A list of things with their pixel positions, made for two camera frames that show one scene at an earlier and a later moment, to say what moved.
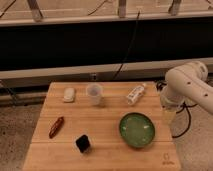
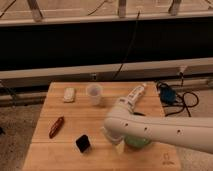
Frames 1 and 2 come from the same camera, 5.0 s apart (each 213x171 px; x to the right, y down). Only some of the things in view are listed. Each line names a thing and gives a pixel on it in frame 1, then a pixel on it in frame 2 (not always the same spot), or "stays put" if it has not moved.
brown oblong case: x=56 y=127 stays put
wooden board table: x=101 y=126 stays put
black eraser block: x=83 y=143 stays put
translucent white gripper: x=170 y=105 → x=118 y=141
